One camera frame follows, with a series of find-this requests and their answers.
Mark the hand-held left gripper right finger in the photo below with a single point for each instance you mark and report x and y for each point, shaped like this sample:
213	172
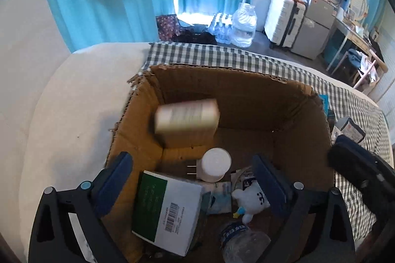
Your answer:
271	185

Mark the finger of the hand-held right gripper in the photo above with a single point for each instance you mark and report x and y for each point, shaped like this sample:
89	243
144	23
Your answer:
351	158

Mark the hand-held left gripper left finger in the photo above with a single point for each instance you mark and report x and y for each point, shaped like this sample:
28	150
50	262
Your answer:
112	182

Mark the white plush toy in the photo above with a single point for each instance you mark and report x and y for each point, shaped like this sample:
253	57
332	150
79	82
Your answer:
253	198

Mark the white cylindrical handheld device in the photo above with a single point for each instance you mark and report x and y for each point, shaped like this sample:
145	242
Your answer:
214	164

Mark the small blue label bottle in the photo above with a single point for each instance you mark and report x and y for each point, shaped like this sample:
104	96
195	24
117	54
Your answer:
243	244

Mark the green white medicine box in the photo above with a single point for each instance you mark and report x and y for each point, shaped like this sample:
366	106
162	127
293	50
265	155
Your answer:
172	207

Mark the brown cardboard box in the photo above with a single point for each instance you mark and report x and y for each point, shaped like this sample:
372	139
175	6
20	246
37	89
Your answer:
247	102

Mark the brown white medicine box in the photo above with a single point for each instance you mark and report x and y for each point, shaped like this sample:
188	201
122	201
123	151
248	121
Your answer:
188	118

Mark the dark blue zip case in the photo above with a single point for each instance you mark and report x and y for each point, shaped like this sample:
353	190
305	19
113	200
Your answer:
350	128

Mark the blue packet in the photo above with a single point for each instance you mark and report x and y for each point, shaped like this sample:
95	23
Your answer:
324	102

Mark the wooden chair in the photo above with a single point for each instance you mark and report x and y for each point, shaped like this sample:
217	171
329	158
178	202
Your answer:
370	71

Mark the light wooden desk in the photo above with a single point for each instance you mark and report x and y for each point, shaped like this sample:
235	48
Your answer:
355	37

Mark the grey white checkered cloth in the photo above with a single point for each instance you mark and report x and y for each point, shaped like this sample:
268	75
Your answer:
247	56

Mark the grey mini fridge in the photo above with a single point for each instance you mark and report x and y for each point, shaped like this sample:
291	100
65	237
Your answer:
314	28

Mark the round vanity mirror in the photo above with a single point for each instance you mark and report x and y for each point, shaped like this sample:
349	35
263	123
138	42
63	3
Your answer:
358	3

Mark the white suitcase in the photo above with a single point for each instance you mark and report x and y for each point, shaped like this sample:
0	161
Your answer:
282	19

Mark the large clear water jug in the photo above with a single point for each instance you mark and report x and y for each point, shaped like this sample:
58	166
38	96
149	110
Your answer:
243	25

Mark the dark patterned bag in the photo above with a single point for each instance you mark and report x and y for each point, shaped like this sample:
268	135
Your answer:
166	27

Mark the pack of water bottles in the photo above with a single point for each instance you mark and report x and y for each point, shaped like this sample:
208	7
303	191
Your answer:
220	28

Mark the black clothes heap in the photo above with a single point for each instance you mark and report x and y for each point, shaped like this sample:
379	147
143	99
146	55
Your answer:
194	36

